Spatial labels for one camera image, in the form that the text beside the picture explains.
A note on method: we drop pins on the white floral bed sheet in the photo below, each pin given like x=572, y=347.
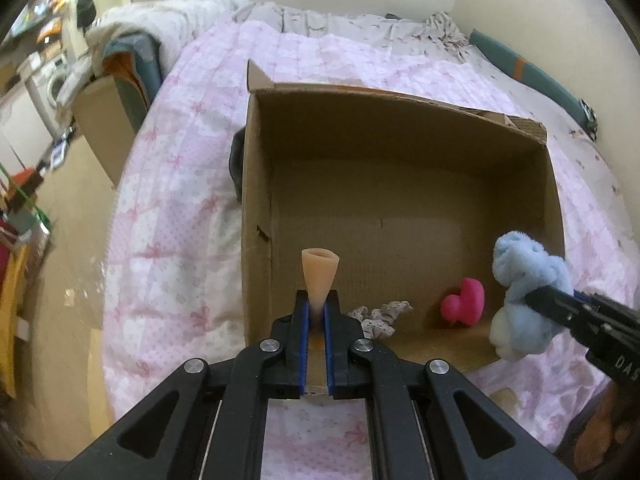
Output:
x=580, y=160

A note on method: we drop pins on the peach soft cone toy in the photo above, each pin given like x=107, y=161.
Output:
x=320, y=275

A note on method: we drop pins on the tall cardboard box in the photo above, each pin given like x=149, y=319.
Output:
x=102, y=120

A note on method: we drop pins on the pink floral quilt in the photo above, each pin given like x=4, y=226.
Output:
x=175, y=210

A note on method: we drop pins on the pink heart plush toy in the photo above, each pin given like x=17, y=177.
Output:
x=465, y=302

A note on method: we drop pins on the white washing machine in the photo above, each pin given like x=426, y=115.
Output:
x=50, y=87

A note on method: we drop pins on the teal and orange cushion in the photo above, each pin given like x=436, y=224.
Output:
x=135, y=72

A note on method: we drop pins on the crumpled floral cloth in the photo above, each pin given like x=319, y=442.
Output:
x=445, y=30

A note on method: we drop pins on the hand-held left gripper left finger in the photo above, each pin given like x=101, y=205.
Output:
x=301, y=345

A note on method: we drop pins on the light blue plush toy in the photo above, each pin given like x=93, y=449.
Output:
x=527, y=280

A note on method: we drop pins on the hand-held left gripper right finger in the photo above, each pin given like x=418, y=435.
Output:
x=328, y=345

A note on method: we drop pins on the white fluffy blanket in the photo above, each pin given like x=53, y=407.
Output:
x=165, y=20

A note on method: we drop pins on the black hanging bag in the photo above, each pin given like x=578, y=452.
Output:
x=85, y=10

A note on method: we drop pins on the brown cardboard box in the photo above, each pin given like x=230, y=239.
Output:
x=400, y=185

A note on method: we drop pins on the dark grey cloth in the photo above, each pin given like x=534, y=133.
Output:
x=236, y=165

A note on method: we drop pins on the floral fabric scrunchie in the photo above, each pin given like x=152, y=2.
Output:
x=377, y=317

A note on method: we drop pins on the brown plush toy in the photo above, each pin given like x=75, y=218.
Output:
x=602, y=427

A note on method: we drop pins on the grey crumpled blanket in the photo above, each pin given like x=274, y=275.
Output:
x=340, y=22

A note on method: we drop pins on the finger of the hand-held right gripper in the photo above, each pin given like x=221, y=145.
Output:
x=547, y=307

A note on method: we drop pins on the teal bolster pillow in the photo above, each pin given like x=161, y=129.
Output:
x=540, y=77

